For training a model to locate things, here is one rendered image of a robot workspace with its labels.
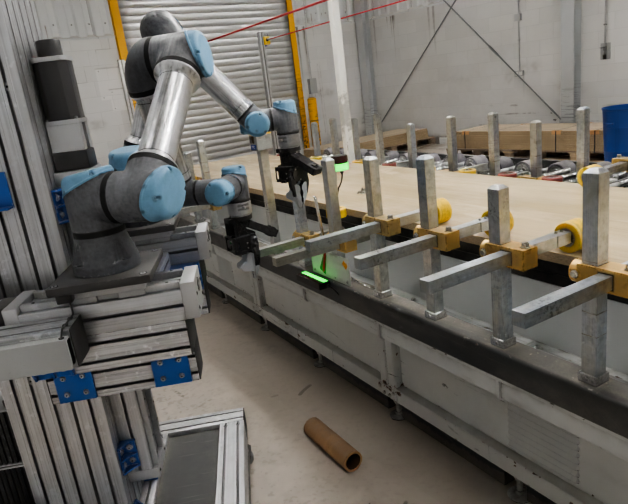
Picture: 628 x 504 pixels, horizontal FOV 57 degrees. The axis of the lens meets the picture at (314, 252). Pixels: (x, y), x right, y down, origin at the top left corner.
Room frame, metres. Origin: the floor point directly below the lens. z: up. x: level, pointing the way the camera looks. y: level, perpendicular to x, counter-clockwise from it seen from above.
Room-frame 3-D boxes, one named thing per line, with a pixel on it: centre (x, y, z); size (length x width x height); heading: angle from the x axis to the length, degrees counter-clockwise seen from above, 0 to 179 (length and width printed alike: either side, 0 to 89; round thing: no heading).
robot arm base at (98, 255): (1.31, 0.48, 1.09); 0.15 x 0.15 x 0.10
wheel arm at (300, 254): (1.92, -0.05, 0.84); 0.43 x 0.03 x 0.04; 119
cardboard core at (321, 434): (1.96, 0.03, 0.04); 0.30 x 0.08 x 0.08; 29
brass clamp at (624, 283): (1.09, -0.58, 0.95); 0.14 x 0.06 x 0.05; 29
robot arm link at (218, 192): (1.69, 0.26, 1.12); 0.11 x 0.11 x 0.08; 74
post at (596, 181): (1.11, -0.57, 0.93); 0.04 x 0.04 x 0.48; 29
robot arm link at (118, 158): (1.81, 0.53, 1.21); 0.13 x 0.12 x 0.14; 5
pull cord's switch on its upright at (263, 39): (4.77, 0.17, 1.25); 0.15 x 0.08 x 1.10; 29
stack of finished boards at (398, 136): (10.45, -1.20, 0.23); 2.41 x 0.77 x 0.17; 127
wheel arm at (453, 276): (1.28, -0.44, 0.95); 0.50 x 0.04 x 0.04; 119
